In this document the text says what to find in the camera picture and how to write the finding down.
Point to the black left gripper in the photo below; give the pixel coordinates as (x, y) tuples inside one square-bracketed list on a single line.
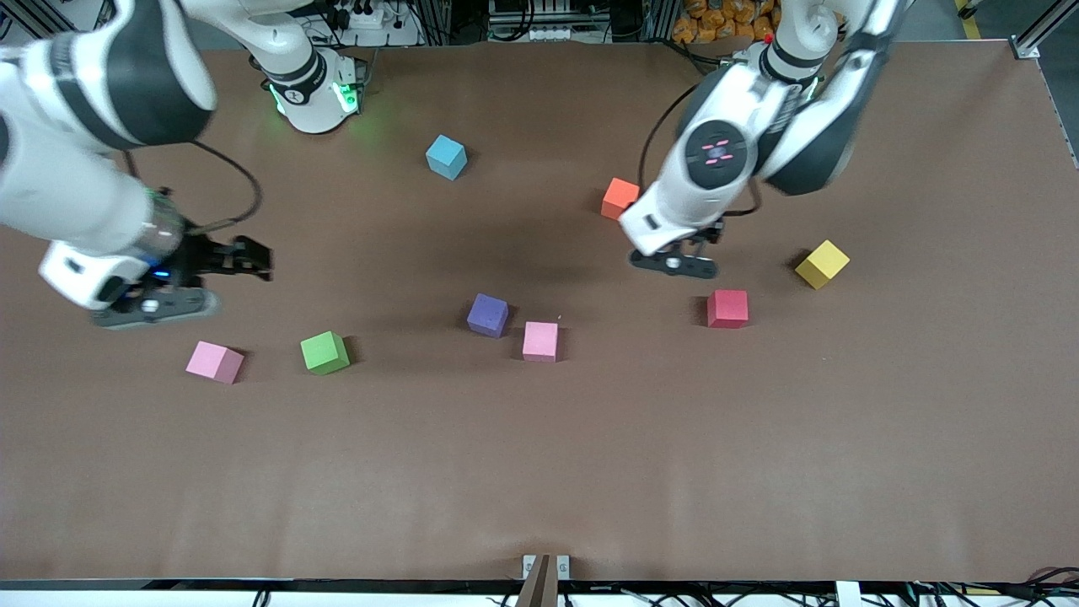
[(709, 233)]

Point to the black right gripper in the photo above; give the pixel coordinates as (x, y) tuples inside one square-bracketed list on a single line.
[(205, 254)]

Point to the red foam cube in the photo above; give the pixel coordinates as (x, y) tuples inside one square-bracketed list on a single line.
[(727, 308)]

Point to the orange foam cube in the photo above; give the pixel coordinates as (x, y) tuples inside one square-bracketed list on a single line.
[(620, 198)]

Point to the green foam cube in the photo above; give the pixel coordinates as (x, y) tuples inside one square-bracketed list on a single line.
[(324, 352)]

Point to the pink foam cube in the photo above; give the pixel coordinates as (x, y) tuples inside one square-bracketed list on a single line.
[(212, 361), (539, 341)]

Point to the purple foam cube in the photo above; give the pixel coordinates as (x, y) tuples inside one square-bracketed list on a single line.
[(487, 315)]

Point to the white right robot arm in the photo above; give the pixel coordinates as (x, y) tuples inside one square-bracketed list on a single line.
[(126, 76)]

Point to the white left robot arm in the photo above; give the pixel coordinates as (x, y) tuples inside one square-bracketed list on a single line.
[(733, 110)]

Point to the yellow foam cube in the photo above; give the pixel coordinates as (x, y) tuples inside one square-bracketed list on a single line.
[(822, 264)]

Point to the bag of orange items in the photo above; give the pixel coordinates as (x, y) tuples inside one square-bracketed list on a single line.
[(716, 21)]

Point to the blue foam cube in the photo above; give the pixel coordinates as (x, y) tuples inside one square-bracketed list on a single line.
[(445, 158)]

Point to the white equipment box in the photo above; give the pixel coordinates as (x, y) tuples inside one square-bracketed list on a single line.
[(531, 34)]

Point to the brown wooden stick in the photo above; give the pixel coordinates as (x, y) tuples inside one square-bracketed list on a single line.
[(539, 586)]

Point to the aluminium frame profile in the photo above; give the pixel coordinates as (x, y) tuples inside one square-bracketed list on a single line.
[(1027, 46)]

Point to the small metal edge bracket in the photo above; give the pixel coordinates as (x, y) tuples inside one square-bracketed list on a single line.
[(528, 565)]

